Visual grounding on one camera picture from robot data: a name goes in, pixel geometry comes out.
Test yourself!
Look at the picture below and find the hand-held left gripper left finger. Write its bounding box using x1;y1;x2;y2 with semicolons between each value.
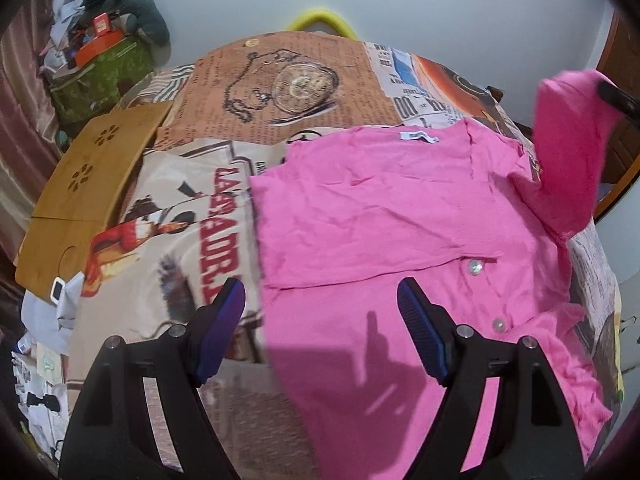
58;277;246;480

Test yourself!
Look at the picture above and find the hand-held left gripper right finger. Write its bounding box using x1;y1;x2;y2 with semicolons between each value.
396;277;587;480

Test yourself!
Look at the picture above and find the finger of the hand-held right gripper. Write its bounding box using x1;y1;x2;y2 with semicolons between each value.
597;81;640;122

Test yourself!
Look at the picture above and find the pink button shirt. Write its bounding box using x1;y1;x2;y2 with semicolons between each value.
248;69;626;480

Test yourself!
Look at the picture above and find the brown wooden door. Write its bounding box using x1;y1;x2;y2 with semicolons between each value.
592;10;640;217

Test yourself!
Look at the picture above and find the printed newspaper-pattern blanket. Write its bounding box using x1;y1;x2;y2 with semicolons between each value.
65;31;626;480

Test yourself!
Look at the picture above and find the bamboo lap desk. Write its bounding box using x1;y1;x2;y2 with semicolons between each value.
15;102;173;304

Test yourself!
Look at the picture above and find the pile of papers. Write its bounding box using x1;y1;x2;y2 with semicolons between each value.
10;270;87;461

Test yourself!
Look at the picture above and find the green patterned bag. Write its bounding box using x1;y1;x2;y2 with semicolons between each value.
50;35;157;127

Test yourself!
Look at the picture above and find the pink striped curtain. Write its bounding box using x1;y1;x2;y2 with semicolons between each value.
0;0;66;266

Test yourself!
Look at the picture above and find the orange box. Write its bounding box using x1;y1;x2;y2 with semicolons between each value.
75;30;126;67

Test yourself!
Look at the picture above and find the pile of mixed clutter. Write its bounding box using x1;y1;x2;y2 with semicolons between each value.
42;0;126;72

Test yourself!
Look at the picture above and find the yellow foam ring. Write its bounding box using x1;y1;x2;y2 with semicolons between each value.
286;7;359;41

